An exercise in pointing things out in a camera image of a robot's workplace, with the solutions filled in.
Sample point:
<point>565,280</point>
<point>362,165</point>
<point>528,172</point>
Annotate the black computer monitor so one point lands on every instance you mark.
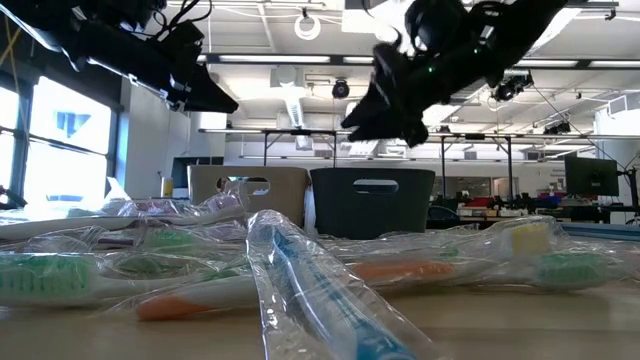
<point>592,175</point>

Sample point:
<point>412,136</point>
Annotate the purple wrapped toothbrush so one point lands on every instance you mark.
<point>100,224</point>

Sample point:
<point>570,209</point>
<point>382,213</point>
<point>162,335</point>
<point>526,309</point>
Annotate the yellow cup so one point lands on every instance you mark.
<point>167,187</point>

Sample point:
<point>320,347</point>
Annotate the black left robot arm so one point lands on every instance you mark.
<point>50,25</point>

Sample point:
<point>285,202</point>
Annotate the black overhead camera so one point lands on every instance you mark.
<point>340,89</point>

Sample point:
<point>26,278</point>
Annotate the dark grey plastic bin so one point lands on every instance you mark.
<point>375,215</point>

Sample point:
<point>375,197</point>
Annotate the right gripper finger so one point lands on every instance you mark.
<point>375,122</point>
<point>416,132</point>

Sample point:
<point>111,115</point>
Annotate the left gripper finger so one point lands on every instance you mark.
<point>210,100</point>

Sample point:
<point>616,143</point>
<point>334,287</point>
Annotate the beige plastic bin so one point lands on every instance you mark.
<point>290,200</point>

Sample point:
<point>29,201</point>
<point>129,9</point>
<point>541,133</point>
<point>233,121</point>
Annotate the orange wrapped toothbrush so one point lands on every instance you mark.
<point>170,306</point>

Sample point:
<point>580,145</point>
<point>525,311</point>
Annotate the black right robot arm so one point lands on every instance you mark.
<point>520,25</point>

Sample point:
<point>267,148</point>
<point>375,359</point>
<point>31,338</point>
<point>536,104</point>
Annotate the blue toothbrush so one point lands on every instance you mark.
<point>320,290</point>

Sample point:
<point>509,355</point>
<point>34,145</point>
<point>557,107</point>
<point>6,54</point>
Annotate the black workbench frame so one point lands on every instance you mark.
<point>442,165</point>

